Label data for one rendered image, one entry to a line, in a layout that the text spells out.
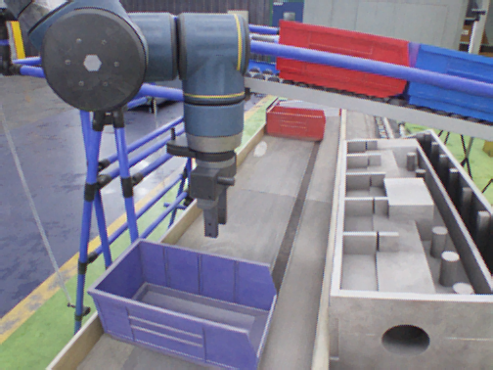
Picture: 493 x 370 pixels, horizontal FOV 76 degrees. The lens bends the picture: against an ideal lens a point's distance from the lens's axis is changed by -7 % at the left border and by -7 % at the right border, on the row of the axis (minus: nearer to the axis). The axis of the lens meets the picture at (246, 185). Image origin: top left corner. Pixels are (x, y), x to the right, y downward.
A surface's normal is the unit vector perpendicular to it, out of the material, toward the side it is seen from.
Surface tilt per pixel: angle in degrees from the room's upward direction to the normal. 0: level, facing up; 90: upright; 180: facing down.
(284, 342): 0
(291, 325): 0
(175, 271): 88
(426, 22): 90
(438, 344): 90
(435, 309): 90
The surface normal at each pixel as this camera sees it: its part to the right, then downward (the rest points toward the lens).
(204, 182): -0.27, 0.41
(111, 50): 0.25, 0.42
